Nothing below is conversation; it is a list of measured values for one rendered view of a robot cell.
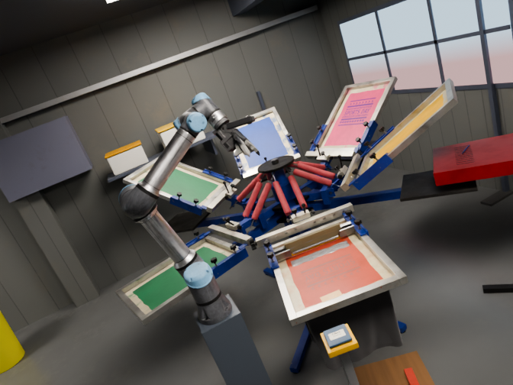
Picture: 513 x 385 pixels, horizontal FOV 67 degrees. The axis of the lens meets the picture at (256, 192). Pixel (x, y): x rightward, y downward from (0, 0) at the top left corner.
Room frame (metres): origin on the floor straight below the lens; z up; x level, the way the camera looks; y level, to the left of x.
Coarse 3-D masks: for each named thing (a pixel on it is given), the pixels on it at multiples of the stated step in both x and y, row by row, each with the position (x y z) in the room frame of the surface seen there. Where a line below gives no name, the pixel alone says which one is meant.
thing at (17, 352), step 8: (0, 312) 3.91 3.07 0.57; (0, 320) 3.84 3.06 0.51; (0, 328) 3.79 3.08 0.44; (8, 328) 3.88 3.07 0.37; (0, 336) 3.75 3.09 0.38; (8, 336) 3.82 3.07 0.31; (0, 344) 3.72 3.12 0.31; (8, 344) 3.78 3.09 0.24; (16, 344) 3.86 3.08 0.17; (0, 352) 3.70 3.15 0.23; (8, 352) 3.74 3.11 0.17; (16, 352) 3.80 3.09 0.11; (24, 352) 3.91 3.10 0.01; (0, 360) 3.68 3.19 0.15; (8, 360) 3.72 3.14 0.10; (16, 360) 3.76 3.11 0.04; (0, 368) 3.67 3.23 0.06; (8, 368) 3.69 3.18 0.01
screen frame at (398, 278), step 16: (288, 240) 2.28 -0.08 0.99; (368, 240) 1.92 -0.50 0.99; (384, 256) 1.72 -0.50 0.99; (400, 272) 1.55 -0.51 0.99; (368, 288) 1.52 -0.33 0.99; (384, 288) 1.51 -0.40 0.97; (288, 304) 1.63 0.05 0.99; (320, 304) 1.54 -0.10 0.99; (336, 304) 1.51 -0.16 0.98; (304, 320) 1.51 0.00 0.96
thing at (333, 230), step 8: (336, 224) 2.11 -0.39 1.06; (312, 232) 2.12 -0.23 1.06; (320, 232) 2.10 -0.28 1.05; (328, 232) 2.10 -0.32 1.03; (336, 232) 2.10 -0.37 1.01; (296, 240) 2.10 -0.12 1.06; (304, 240) 2.10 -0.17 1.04; (312, 240) 2.10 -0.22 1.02; (320, 240) 2.10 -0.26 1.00; (288, 248) 2.10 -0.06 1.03; (296, 248) 2.10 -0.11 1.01
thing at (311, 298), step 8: (312, 248) 2.12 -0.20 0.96; (296, 256) 2.10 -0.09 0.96; (288, 264) 2.04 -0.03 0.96; (304, 264) 1.98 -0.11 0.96; (312, 264) 1.95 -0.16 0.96; (296, 272) 1.93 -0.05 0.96; (296, 280) 1.85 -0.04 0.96; (304, 280) 1.83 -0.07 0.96; (304, 288) 1.76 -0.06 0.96; (320, 288) 1.71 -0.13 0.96; (328, 288) 1.68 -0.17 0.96; (336, 288) 1.66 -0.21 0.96; (304, 296) 1.69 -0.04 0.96; (312, 296) 1.66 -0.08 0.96; (320, 296) 1.64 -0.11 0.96; (304, 304) 1.63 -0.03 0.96; (312, 304) 1.61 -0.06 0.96
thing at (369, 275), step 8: (336, 240) 2.12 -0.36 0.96; (344, 240) 2.08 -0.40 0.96; (320, 248) 2.09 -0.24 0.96; (344, 248) 1.99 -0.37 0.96; (352, 248) 1.96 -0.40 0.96; (328, 256) 1.97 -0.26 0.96; (336, 256) 1.94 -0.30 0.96; (352, 256) 1.88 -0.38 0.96; (360, 256) 1.85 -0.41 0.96; (360, 264) 1.78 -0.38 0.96; (368, 264) 1.75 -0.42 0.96; (360, 272) 1.71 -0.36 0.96; (368, 272) 1.69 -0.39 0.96; (376, 272) 1.67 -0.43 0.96; (344, 280) 1.70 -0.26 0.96; (352, 280) 1.67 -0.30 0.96; (360, 280) 1.65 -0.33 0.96; (368, 280) 1.63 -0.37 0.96; (376, 280) 1.60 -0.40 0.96; (344, 288) 1.64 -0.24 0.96; (352, 288) 1.61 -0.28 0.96
